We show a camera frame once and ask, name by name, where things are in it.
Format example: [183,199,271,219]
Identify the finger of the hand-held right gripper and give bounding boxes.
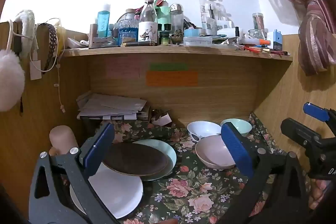
[280,118,323,147]
[303,102,336,123]

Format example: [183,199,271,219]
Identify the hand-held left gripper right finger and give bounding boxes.
[221,122,313,224]

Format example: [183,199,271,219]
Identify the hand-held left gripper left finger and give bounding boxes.
[28,122,121,224]

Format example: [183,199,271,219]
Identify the pink bowl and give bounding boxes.
[195,135,237,170]

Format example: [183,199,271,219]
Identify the mint green bowl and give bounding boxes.
[220,118,253,139]

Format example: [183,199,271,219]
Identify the dark brown plate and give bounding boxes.
[101,143,172,177]

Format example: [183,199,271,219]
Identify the white plate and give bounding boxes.
[70,161,144,219]

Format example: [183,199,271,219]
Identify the light green plate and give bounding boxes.
[133,139,177,182]

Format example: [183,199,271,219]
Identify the white patterned bowl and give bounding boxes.
[187,121,222,142]

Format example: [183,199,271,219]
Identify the beige cylinder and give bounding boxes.
[49,125,79,156]

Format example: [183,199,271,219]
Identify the stack of white papers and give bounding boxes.
[76,93,147,121]

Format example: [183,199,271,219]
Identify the floral tablecloth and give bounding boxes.
[60,111,323,224]

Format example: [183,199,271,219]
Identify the wooden desk hutch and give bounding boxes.
[0,21,336,224]

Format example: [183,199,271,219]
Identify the small white box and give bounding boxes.
[152,111,172,126]

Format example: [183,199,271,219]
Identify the pink sticky note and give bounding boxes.
[106,61,141,80]

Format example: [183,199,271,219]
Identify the blue and white box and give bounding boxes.
[273,29,283,51]

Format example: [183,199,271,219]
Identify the red pens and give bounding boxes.
[244,46,290,56]

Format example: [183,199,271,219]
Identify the striped pink curtain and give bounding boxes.
[241,0,336,76]

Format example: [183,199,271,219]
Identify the orange marker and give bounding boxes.
[246,39,271,46]

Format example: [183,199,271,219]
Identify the orange sticky note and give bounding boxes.
[146,71,199,87]

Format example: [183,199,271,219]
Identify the small glass jar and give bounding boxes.
[248,29,266,40]

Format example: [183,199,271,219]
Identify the green sticky note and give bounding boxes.
[150,63,189,71]

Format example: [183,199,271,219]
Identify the clear tube of sticks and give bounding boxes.
[252,13,264,30]

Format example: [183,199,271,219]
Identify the dark brown tube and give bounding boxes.
[124,41,157,47]

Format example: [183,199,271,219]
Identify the white fluffy pompom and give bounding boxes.
[0,49,26,112]

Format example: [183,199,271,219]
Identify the clear plastic box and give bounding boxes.
[183,36,213,47]

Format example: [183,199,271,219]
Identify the dark lace headband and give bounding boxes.
[39,23,59,74]

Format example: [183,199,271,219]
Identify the cut glass jar blue liquid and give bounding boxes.
[119,19,139,45]

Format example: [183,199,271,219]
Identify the blue liquid bottle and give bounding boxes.
[98,4,112,38]

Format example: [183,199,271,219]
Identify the small green jar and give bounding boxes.
[159,31,171,46]

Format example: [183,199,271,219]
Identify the dried flower bowl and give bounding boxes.
[171,30,184,45]

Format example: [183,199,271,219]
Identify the clear glass bottle white label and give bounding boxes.
[138,0,159,46]

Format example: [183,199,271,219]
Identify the white blister packs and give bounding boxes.
[199,0,235,30]

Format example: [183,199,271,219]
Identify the white fluffy headband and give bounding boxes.
[14,10,40,58]

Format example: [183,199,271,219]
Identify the clear bottle silver cap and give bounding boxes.
[169,4,184,35]

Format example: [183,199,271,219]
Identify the green pump bottle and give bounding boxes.
[154,0,172,28]

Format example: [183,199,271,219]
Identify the beige cord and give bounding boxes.
[52,18,66,113]

